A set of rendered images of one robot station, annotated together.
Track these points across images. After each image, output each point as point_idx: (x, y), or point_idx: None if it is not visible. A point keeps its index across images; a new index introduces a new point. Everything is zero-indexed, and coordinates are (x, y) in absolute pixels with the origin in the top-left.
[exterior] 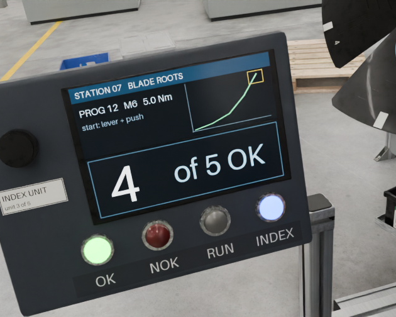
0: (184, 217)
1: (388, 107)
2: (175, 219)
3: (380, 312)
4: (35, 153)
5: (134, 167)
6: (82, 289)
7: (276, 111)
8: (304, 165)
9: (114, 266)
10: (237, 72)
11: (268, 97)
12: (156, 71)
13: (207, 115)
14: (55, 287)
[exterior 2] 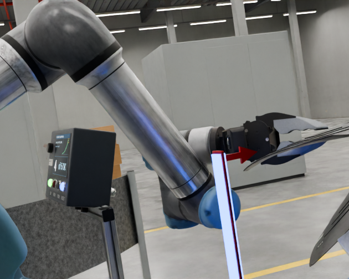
0: (57, 181)
1: (325, 231)
2: (57, 180)
3: None
4: (49, 149)
5: (56, 160)
6: (49, 193)
7: (68, 153)
8: None
9: (51, 189)
10: (67, 138)
11: (68, 148)
12: (62, 134)
13: (63, 150)
14: (47, 190)
